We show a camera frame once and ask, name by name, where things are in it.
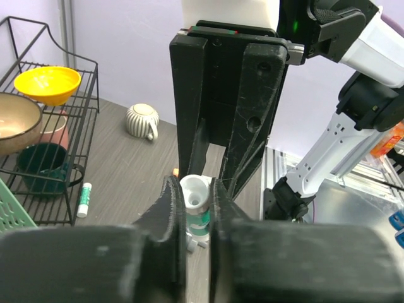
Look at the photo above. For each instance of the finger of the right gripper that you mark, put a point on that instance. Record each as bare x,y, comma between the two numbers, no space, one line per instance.
262,69
187,55

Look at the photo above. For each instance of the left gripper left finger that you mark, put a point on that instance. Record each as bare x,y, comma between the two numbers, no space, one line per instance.
141,262

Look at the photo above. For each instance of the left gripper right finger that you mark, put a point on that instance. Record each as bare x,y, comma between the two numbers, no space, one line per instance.
277,261

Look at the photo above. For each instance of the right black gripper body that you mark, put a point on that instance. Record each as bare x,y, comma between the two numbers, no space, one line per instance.
224,51

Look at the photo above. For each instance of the small green glue stick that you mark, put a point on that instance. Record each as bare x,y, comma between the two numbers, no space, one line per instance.
196,191

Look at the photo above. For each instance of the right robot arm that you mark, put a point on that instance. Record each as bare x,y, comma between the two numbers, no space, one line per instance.
352,33

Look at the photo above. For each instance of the striped ceramic mug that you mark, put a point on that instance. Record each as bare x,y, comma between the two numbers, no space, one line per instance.
142,121

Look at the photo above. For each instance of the green white glue stick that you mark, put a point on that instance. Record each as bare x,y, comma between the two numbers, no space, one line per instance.
83,206

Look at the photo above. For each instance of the dark green mug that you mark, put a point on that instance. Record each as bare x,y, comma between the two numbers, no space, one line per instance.
46,172

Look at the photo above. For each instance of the orange bowl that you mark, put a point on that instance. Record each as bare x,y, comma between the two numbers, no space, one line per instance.
49,85

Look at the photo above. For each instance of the green file organizer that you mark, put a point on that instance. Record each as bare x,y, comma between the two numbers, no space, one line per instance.
12,214

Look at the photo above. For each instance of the pink mug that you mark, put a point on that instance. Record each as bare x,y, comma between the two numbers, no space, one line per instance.
55,129

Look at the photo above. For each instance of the brown glass bowl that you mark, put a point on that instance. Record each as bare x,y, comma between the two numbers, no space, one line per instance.
21,123

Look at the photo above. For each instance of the black wire rack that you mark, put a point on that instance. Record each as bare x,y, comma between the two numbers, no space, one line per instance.
82,109

